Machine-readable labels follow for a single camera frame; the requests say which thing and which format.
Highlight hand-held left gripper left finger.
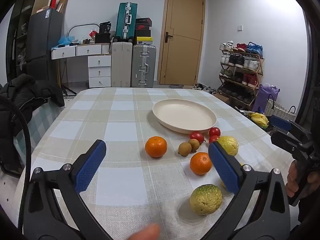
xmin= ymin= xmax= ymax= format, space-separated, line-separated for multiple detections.
xmin=19 ymin=139 xmax=113 ymax=240

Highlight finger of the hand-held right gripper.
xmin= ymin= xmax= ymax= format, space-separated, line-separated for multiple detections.
xmin=271 ymin=131 xmax=304 ymax=159
xmin=271 ymin=116 xmax=312 ymax=143

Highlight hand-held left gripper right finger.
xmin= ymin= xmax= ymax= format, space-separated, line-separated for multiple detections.
xmin=200 ymin=141 xmax=292 ymax=240

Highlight orange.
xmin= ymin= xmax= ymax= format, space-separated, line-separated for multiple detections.
xmin=189 ymin=152 xmax=212 ymax=176
xmin=145 ymin=136 xmax=168 ymax=158

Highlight green yellow bumpy citrus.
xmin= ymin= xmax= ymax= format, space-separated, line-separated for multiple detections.
xmin=189 ymin=184 xmax=223 ymax=216

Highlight cream round plate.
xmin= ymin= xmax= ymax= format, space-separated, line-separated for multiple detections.
xmin=152 ymin=98 xmax=217 ymax=134

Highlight person's right hand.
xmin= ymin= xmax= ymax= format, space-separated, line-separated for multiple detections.
xmin=286 ymin=159 xmax=320 ymax=198

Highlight person's left hand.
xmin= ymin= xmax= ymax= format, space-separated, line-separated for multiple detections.
xmin=124 ymin=223 xmax=162 ymax=240

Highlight white wicker basket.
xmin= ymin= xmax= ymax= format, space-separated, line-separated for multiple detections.
xmin=263 ymin=98 xmax=297 ymax=132

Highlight black fruit basket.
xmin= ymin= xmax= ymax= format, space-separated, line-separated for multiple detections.
xmin=246 ymin=111 xmax=273 ymax=133

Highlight yellow bananas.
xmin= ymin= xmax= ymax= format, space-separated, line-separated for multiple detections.
xmin=247 ymin=112 xmax=270 ymax=128

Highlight purple bag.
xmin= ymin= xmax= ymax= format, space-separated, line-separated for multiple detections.
xmin=252 ymin=83 xmax=281 ymax=115

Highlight brown cardboard box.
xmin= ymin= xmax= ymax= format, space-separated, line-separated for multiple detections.
xmin=213 ymin=92 xmax=230 ymax=103

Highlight checked chair cover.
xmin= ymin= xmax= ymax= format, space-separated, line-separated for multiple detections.
xmin=14 ymin=99 xmax=62 ymax=150

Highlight wooden shoe rack with shoes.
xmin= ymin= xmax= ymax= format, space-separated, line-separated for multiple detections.
xmin=218 ymin=41 xmax=263 ymax=105

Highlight black tripod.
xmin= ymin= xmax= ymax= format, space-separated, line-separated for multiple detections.
xmin=61 ymin=81 xmax=77 ymax=96

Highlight black jacket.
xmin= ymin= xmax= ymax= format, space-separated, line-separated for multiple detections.
xmin=0 ymin=73 xmax=66 ymax=178

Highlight white desk with drawers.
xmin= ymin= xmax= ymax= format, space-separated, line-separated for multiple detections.
xmin=51 ymin=42 xmax=112 ymax=89

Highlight beige suitcase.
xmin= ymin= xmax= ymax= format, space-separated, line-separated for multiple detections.
xmin=110 ymin=42 xmax=133 ymax=88

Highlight silver suitcase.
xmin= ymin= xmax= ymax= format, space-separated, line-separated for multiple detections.
xmin=131 ymin=44 xmax=157 ymax=88

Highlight blue plastic bag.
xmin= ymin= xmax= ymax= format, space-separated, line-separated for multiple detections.
xmin=58 ymin=36 xmax=73 ymax=48

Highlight black storage box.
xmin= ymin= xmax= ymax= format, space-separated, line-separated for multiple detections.
xmin=95 ymin=33 xmax=111 ymax=44

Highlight wooden door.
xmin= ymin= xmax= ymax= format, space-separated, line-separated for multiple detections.
xmin=158 ymin=0 xmax=206 ymax=86

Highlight yellow black shoe box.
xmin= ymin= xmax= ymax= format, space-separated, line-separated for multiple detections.
xmin=133 ymin=36 xmax=154 ymax=46

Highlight dark grey fridge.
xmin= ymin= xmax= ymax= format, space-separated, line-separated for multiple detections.
xmin=26 ymin=8 xmax=64 ymax=82

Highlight black printed bag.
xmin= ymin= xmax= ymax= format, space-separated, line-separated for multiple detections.
xmin=98 ymin=21 xmax=111 ymax=34

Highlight curved metal tube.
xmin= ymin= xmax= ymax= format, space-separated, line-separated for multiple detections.
xmin=68 ymin=23 xmax=100 ymax=41

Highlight teal suitcase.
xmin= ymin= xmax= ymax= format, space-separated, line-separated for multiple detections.
xmin=115 ymin=2 xmax=138 ymax=41

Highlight slim cardboard box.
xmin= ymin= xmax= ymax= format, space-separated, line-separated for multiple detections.
xmin=58 ymin=0 xmax=69 ymax=14

